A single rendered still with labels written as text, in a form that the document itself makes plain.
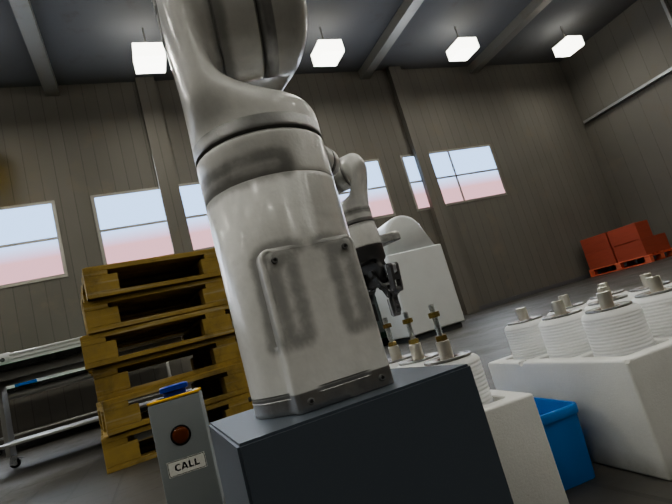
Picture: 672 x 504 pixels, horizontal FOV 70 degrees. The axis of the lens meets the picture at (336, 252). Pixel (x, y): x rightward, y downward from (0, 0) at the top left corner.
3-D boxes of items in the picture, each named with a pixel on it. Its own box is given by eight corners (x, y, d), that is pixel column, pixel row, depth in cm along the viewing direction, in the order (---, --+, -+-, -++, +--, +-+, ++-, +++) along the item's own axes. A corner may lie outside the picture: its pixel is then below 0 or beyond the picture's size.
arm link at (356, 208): (386, 218, 103) (352, 231, 107) (366, 152, 105) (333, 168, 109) (372, 215, 97) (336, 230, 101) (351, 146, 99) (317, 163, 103)
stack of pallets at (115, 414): (299, 389, 366) (268, 267, 382) (358, 386, 285) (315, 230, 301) (101, 455, 299) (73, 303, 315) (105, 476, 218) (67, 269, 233)
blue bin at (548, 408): (606, 475, 78) (580, 401, 79) (550, 499, 75) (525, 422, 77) (504, 445, 106) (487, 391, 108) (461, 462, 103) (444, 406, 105)
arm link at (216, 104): (128, -77, 32) (184, 163, 29) (269, -93, 33) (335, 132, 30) (160, 18, 41) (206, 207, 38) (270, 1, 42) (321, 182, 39)
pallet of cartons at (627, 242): (618, 268, 1086) (605, 234, 1099) (680, 253, 959) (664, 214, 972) (588, 278, 1047) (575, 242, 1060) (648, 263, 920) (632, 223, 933)
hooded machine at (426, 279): (441, 330, 632) (408, 223, 656) (469, 324, 572) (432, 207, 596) (389, 346, 603) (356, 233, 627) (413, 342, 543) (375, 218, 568)
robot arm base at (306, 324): (416, 374, 29) (341, 121, 32) (272, 424, 26) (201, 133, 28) (358, 376, 38) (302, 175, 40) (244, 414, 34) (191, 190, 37)
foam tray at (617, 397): (838, 400, 81) (793, 298, 84) (671, 482, 70) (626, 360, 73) (643, 390, 118) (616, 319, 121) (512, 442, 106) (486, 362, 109)
